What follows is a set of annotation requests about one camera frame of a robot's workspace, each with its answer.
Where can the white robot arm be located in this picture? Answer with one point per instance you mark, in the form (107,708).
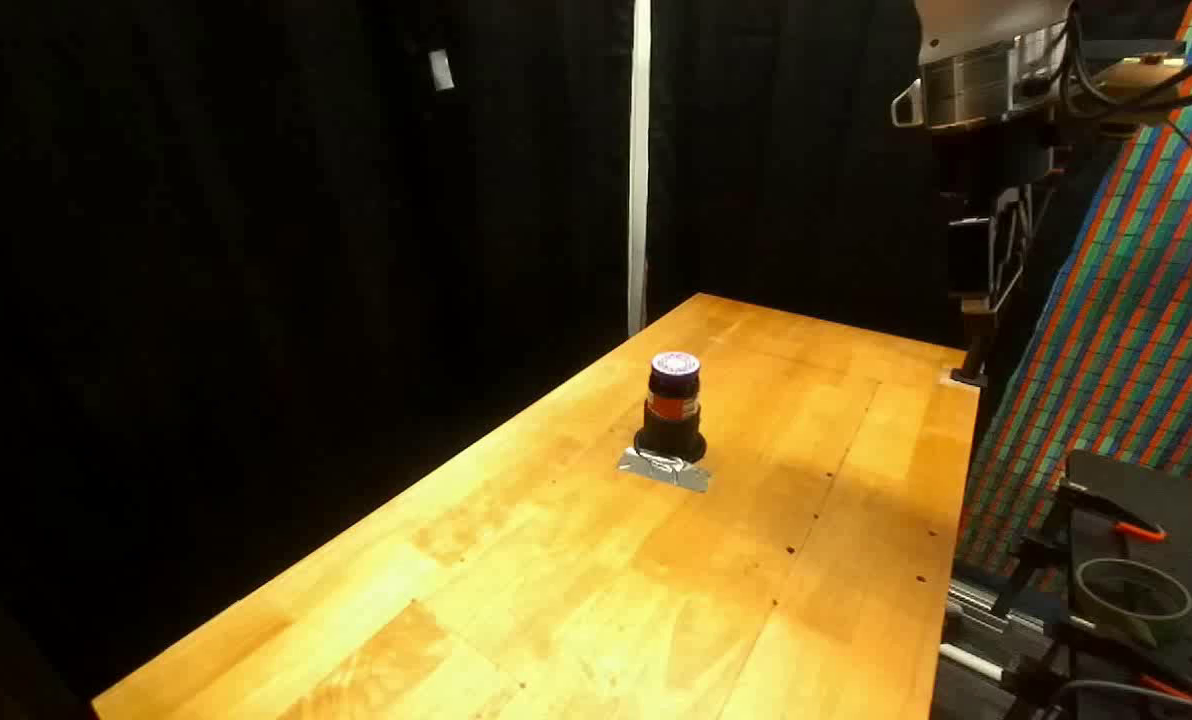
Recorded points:
(998,61)

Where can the dark upside-down cup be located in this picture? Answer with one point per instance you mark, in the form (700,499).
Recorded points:
(672,405)

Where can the white tag on curtain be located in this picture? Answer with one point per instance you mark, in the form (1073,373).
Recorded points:
(442,71)

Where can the white vertical pole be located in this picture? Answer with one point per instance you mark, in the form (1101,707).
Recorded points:
(638,164)

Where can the colourful striped panel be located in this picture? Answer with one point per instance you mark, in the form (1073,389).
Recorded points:
(1110,359)

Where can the black clamp stand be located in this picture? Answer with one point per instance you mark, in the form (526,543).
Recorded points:
(1118,543)

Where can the grey tape roll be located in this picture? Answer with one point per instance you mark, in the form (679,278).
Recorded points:
(1129,588)

